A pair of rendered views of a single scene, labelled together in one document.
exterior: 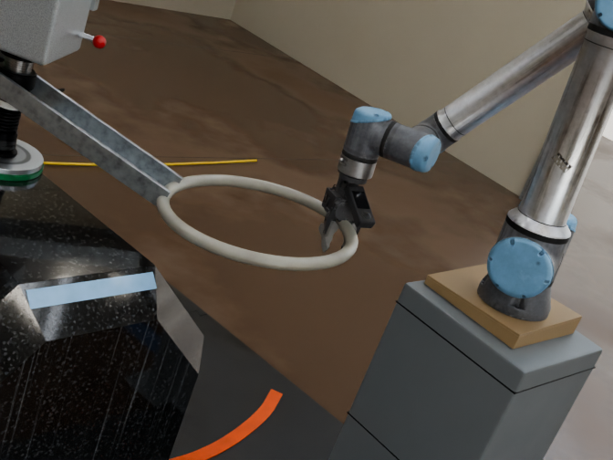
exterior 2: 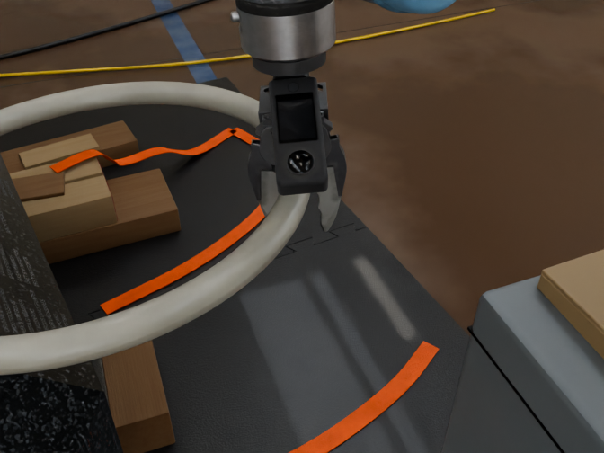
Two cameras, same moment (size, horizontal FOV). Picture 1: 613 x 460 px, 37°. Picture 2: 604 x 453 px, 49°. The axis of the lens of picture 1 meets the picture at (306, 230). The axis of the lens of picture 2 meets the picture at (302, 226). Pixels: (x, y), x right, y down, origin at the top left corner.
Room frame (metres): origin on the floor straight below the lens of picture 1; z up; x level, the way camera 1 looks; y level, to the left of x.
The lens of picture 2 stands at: (1.62, -0.36, 1.35)
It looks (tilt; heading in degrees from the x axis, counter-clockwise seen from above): 40 degrees down; 29
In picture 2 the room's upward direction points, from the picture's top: straight up
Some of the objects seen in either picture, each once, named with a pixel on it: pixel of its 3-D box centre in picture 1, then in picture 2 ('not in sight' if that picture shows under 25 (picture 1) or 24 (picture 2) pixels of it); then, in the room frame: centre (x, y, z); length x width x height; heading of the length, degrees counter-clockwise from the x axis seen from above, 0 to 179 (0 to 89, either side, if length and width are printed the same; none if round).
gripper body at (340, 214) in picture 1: (346, 194); (292, 101); (2.14, -0.06, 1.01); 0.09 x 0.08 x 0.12; 30
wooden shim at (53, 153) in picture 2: not in sight; (59, 151); (2.87, 1.30, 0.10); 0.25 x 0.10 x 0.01; 151
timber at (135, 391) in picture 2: not in sight; (135, 383); (2.26, 0.45, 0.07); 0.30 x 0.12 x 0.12; 49
